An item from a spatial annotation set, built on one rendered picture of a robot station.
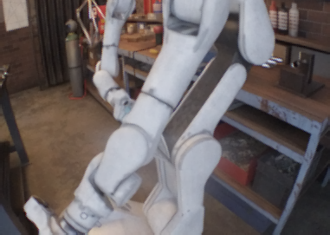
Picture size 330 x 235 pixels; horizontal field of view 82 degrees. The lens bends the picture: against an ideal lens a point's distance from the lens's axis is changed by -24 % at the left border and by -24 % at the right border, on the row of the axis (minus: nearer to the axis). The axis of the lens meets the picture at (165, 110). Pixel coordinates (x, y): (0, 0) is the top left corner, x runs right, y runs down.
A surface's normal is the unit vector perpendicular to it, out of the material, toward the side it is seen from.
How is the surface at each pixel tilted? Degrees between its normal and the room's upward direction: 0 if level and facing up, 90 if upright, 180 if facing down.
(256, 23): 90
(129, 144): 49
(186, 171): 90
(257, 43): 90
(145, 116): 62
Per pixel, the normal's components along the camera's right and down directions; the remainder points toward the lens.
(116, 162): -0.27, -0.02
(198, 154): 0.42, 0.35
